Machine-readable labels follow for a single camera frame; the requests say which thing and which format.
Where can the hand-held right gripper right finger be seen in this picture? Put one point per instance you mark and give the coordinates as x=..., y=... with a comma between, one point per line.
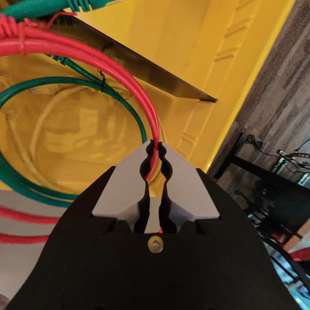
x=191, y=191

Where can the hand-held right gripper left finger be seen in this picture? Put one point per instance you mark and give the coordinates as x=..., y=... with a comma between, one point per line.
x=118, y=191

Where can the yellow plastic bin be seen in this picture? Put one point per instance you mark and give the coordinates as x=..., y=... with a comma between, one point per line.
x=193, y=36

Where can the black bin divider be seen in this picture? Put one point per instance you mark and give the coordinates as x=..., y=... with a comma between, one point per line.
x=157, y=70

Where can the black desk frame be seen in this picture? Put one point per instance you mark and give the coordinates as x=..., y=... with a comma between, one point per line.
x=266, y=179

